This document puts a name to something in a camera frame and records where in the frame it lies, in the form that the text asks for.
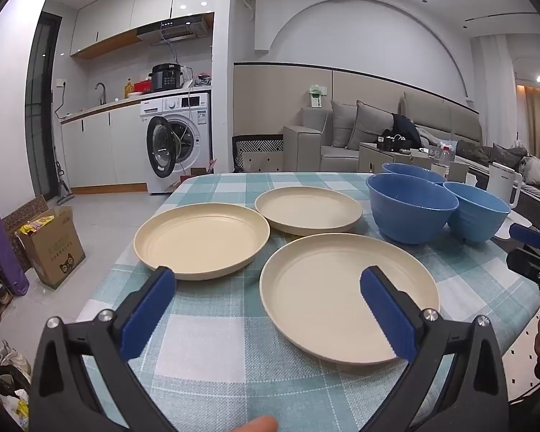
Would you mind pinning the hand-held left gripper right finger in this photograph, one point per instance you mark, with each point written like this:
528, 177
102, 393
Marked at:
389, 315

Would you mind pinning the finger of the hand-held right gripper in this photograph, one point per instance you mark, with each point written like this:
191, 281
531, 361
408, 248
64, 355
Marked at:
533, 265
526, 234

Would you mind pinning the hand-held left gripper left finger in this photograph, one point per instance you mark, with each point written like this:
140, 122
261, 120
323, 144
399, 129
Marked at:
148, 315

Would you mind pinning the blue bowl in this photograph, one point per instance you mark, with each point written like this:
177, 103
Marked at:
477, 220
409, 170
409, 216

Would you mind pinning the beige plate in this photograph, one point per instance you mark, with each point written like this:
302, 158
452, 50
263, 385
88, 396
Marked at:
306, 209
324, 297
198, 243

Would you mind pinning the person's left hand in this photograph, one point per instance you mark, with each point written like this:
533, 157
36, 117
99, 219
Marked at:
258, 425

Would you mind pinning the white kettle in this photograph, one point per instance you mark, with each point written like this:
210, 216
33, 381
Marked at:
501, 184

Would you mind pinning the checked tablecloth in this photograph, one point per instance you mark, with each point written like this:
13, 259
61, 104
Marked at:
216, 337

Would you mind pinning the dark grey blanket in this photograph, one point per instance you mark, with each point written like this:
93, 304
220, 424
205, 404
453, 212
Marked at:
486, 153

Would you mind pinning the white carton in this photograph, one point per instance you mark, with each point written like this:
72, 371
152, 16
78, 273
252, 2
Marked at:
460, 172

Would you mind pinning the clear plastic bottle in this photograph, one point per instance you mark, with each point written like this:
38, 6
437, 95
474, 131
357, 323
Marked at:
446, 157

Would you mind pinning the cardboard box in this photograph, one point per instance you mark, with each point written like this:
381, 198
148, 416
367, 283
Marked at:
54, 252

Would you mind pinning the white sneakers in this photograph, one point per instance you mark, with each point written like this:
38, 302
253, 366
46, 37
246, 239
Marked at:
2, 355

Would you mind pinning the grey side cabinet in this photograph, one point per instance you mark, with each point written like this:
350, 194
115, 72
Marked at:
371, 159

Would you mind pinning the black jacket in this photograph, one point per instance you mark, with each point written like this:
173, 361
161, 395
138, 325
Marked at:
405, 128

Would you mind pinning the black box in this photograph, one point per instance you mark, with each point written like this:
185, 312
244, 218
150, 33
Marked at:
393, 141

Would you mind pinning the white lower kitchen cabinet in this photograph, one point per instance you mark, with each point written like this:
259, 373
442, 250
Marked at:
99, 148

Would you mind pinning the grey sofa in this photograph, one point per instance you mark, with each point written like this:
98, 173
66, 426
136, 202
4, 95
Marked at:
306, 148

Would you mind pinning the grey cushion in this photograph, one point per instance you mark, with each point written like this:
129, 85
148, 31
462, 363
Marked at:
342, 123
369, 126

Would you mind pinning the white washing machine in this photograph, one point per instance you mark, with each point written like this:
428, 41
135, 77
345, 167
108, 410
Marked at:
193, 112

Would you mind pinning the yellow bottle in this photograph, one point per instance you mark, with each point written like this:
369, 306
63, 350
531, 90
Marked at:
128, 90

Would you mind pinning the kitchen faucet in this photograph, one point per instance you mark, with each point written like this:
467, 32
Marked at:
101, 92

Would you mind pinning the red box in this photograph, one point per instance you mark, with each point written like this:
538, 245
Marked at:
142, 87

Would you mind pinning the dark glass door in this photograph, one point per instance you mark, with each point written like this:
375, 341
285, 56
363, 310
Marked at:
40, 108

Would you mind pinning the black pressure cooker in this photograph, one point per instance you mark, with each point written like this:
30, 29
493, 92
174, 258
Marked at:
166, 77

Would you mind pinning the range hood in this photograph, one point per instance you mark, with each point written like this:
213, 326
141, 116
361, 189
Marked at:
171, 30

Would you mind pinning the white upper cabinets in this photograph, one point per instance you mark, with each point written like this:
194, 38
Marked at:
117, 13

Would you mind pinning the white green wall holder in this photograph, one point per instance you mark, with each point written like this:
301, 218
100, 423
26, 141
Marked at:
317, 96

